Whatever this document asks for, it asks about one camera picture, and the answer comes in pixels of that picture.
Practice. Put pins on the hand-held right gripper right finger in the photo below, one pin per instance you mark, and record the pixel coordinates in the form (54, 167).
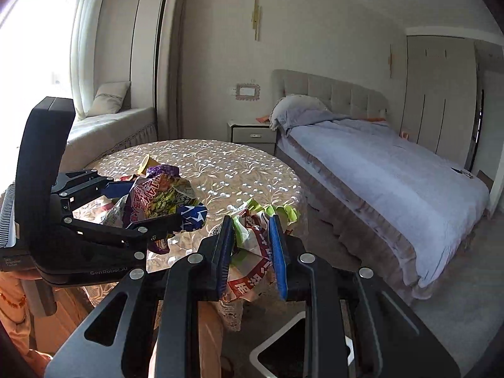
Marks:
(277, 254)

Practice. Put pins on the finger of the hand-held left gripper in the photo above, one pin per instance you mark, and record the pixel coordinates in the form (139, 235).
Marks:
(86, 185)
(138, 233)

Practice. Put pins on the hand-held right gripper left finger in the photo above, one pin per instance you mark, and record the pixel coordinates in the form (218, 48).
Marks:
(226, 246)

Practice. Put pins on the white red green snack wrapper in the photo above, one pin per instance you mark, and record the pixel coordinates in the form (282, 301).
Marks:
(252, 267)

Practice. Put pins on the purple snack wrapper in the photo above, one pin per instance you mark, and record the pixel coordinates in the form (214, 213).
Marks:
(165, 193)

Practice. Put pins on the white-rimmed waste bin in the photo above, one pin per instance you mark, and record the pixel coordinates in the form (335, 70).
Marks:
(295, 342)

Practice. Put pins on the beige window seat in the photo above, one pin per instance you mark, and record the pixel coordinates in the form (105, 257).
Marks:
(114, 130)

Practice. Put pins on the yellow wrapper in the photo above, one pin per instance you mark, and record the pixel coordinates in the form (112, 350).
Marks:
(146, 163)

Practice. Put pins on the round table with floral cloth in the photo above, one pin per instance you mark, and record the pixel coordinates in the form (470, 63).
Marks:
(236, 173)

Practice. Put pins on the beige cushion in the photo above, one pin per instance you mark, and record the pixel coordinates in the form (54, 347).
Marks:
(108, 98)

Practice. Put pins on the white nightstand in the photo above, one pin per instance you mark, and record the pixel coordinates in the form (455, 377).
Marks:
(252, 136)

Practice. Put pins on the person's orange clothing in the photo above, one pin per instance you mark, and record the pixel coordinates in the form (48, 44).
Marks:
(59, 323)

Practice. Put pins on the blue-grey duvet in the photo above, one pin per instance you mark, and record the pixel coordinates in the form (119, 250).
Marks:
(386, 181)

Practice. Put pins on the small orange item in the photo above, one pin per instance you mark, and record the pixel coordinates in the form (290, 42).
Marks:
(262, 119)

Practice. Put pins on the sheer white curtain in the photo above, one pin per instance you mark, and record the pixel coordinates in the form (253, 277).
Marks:
(88, 47)

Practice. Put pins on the blue-grey pillow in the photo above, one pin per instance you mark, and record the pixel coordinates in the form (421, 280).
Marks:
(295, 110)

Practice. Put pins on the grey upholstered bed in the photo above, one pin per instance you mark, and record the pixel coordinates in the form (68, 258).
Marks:
(334, 90)

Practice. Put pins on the small dark item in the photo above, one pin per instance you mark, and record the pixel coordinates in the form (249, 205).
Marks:
(461, 172)

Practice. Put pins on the beige wardrobe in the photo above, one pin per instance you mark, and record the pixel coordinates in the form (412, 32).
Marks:
(437, 94)

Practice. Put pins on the framed wall switch panel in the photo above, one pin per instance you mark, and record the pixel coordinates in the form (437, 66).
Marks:
(247, 91)

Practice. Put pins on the gold wall lamp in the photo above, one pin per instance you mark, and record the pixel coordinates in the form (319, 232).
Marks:
(391, 61)
(256, 17)

